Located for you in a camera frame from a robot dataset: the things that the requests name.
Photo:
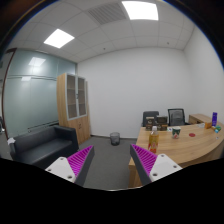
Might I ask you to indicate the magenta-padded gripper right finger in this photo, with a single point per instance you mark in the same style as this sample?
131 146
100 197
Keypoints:
161 166

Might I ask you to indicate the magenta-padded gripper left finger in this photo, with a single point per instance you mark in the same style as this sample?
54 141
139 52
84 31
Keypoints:
63 166

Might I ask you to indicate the yellow-labelled drink bottle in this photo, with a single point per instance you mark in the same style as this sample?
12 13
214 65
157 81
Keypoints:
153 141

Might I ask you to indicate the black leather sofa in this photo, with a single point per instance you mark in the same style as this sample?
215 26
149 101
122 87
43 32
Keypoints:
43 145

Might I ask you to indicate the dark box with tan panel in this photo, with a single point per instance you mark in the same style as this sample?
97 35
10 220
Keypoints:
162 127

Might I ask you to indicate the flat round red coaster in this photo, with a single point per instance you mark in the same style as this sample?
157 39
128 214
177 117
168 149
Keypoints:
191 135

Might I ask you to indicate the tall dark brown box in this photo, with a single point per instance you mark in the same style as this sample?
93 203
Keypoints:
150 123

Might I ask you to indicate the black mesh office chair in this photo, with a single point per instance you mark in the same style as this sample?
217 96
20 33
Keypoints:
176 116

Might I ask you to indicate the grey office chair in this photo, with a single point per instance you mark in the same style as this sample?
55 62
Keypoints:
150 114

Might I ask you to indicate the grey mesh waste bin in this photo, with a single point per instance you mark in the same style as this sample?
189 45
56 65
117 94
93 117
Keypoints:
115 139

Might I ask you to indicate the round white mat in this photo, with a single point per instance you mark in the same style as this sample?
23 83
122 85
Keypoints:
201 125

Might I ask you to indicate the wooden side cabinet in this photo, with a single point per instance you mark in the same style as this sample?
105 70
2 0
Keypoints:
198 118

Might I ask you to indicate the orange box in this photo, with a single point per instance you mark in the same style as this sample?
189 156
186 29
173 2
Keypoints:
208 125

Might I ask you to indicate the wooden glass-door shelf cabinet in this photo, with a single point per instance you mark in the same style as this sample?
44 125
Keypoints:
73 103

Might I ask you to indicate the small light blue box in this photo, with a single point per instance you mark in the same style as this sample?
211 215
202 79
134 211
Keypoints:
216 131

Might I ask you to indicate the green box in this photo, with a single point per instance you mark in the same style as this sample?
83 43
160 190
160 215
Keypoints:
218 128

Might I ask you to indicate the tall purple box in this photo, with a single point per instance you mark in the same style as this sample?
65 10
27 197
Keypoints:
214 119

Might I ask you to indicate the square ceiling light panel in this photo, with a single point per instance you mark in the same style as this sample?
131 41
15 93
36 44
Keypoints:
59 38
140 10

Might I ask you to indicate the ceiling air vent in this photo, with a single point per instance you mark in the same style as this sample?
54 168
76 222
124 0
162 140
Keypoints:
106 13

